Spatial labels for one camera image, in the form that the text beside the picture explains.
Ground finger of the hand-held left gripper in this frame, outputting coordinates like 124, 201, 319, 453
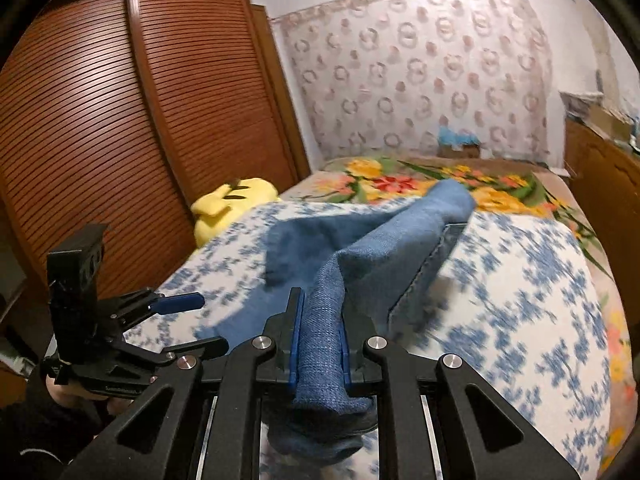
102, 288, 205, 328
120, 336, 230, 367

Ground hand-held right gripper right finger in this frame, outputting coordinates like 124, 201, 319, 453
337, 320, 583, 480

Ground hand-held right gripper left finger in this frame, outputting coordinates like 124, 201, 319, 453
60, 287, 306, 480

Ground blue denim pants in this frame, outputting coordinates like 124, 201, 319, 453
262, 178, 477, 463

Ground person's left forearm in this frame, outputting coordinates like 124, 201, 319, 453
0, 375, 108, 480

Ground person's left hand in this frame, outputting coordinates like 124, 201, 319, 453
44, 375, 136, 417

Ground yellow plush toy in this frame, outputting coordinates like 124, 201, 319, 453
190, 176, 280, 250

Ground white quilt with blue flowers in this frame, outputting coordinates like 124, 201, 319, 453
122, 200, 613, 480

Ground wooden louvred wardrobe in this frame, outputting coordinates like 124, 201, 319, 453
0, 0, 311, 391

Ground cardboard box with blue cloth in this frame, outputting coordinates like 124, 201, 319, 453
436, 122, 482, 159

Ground wooden sideboard cabinet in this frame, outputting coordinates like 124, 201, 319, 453
564, 117, 640, 311

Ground patterned storage box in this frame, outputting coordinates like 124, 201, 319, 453
560, 91, 601, 121

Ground open cardboard box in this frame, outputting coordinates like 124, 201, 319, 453
590, 107, 633, 141

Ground ring-patterned curtain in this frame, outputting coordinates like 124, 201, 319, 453
270, 0, 553, 161

